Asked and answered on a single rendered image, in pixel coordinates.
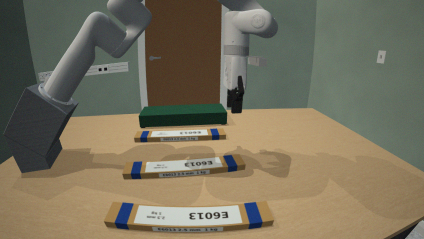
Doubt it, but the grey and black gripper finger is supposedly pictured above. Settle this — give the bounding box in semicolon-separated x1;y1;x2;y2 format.
231;76;245;114
227;89;233;108

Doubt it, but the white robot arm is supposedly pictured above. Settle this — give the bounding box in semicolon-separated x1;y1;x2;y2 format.
38;0;278;108

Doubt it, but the tan cardboard pack with blue bands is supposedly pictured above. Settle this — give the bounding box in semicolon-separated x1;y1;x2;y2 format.
104;201;274;233

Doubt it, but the tan welding electrode pack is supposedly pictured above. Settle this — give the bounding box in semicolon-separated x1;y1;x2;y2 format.
134;128;226;143

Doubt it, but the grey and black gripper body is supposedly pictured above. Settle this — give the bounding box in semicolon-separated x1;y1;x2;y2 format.
223;54;249;91

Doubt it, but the cardboard welding electrode pack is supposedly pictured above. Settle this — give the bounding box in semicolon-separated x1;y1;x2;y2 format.
122;154;246;179

